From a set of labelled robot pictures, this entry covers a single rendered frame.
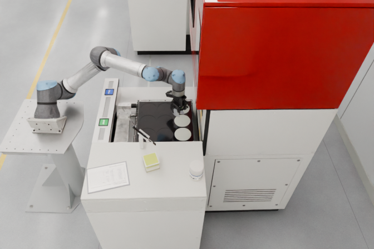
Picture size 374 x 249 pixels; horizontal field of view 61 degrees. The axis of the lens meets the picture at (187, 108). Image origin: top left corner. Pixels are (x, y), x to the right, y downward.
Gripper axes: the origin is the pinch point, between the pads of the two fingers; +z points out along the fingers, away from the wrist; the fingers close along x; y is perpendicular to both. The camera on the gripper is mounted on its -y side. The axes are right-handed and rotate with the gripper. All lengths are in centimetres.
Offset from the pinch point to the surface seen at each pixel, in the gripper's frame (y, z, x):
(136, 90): -42.0, 9.3, -0.3
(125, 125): -16.2, 3.2, -27.9
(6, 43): -292, 91, -22
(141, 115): -14.7, 1.3, -16.2
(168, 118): -1.3, 1.4, -5.4
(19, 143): -52, 9, -82
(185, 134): 15.2, 1.3, -5.9
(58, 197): -56, 90, -77
